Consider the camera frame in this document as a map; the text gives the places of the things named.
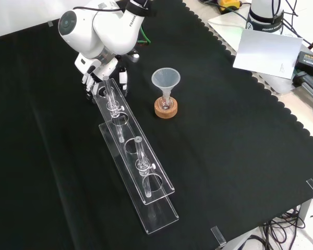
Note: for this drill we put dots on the small round-bottom glass flask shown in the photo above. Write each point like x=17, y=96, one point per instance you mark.
x=165, y=104

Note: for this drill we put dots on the white table leg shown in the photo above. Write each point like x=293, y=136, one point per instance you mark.
x=305, y=213

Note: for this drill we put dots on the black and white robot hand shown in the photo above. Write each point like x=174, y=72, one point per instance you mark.
x=107, y=69

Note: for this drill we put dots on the clear plastic funnel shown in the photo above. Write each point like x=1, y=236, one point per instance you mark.
x=165, y=78

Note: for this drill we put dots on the grey and black plug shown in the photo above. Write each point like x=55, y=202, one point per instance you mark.
x=309, y=84

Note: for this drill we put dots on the black power adapter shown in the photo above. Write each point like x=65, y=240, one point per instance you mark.
x=311, y=61

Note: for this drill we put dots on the yellow stop button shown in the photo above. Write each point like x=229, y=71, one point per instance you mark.
x=230, y=4

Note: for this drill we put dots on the white card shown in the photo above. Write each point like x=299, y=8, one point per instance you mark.
x=266, y=52

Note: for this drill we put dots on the clear funnel stand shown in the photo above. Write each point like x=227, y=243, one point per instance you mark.
x=167, y=216

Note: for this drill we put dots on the grey tape piece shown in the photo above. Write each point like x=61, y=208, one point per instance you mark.
x=50, y=24

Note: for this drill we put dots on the pale mounting board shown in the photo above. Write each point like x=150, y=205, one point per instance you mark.
x=224, y=28

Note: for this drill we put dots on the black bench cloth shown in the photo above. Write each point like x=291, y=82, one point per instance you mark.
x=224, y=143

